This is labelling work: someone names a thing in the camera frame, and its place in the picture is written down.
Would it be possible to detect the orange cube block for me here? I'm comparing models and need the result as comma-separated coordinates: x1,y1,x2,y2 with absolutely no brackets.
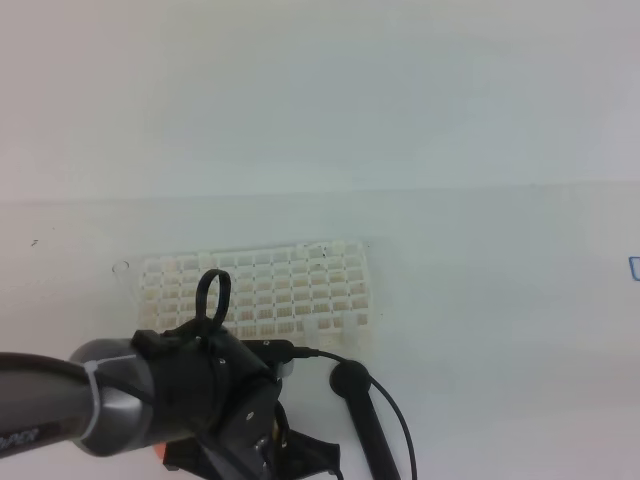
153,444,166,461

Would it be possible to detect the white test tube rack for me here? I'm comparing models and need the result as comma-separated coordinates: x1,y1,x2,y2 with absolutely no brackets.
121,240,374,351

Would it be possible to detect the black round-headed handle tool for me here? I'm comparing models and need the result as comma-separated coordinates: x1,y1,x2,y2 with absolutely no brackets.
329,360,400,480

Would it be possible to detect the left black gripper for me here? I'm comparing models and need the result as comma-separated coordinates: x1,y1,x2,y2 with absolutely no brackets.
130,320,341,480

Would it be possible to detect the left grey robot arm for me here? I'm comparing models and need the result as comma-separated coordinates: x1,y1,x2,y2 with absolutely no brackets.
1,324,341,479

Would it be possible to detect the black cable with plug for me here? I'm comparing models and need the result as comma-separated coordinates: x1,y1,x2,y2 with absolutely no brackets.
249,268,417,480

